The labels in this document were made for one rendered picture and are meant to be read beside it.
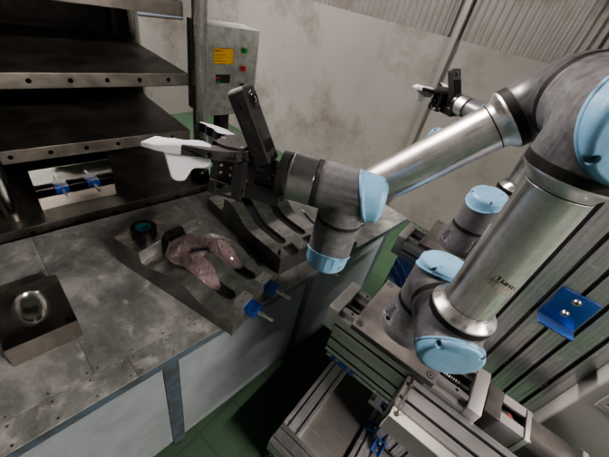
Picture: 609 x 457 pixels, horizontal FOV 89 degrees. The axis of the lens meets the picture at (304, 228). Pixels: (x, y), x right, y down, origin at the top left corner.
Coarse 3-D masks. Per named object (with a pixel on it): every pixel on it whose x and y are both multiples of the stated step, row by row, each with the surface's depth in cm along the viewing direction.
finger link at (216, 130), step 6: (198, 126) 55; (204, 126) 54; (210, 126) 53; (216, 126) 54; (204, 132) 55; (210, 132) 53; (216, 132) 52; (222, 132) 52; (228, 132) 53; (210, 138) 55; (216, 138) 52; (210, 144) 56
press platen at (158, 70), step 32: (0, 32) 128; (32, 32) 137; (64, 32) 148; (96, 32) 160; (0, 64) 100; (32, 64) 106; (64, 64) 112; (96, 64) 119; (128, 64) 127; (160, 64) 136
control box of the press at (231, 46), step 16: (208, 32) 136; (224, 32) 141; (240, 32) 146; (256, 32) 152; (208, 48) 140; (224, 48) 145; (240, 48) 151; (256, 48) 156; (208, 64) 144; (224, 64) 149; (240, 64) 155; (208, 80) 148; (224, 80) 154; (240, 80) 160; (192, 96) 159; (208, 96) 153; (224, 96) 159; (208, 112) 158; (224, 112) 164
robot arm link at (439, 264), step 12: (432, 252) 70; (444, 252) 72; (420, 264) 68; (432, 264) 66; (444, 264) 67; (456, 264) 68; (420, 276) 68; (432, 276) 65; (444, 276) 64; (408, 288) 72; (420, 288) 65; (408, 300) 72
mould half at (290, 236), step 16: (208, 208) 142; (224, 208) 131; (240, 208) 127; (256, 208) 131; (288, 208) 140; (240, 224) 126; (272, 224) 129; (304, 224) 133; (256, 240) 121; (272, 240) 121; (288, 240) 122; (304, 240) 124; (272, 256) 117; (288, 256) 116; (304, 256) 125
